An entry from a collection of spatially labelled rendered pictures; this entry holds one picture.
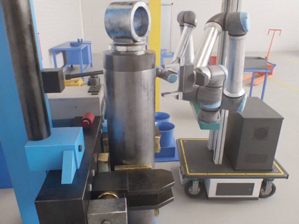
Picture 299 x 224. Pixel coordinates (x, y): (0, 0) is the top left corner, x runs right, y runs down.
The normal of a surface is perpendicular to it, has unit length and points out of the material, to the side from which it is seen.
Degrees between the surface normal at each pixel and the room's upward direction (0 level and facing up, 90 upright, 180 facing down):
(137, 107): 90
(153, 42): 90
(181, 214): 0
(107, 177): 0
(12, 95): 90
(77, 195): 0
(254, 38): 90
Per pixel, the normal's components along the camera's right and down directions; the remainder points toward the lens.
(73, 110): 0.10, 0.37
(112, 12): -0.46, -0.11
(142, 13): -0.41, 0.81
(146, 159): 0.61, 0.29
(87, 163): 0.00, -0.93
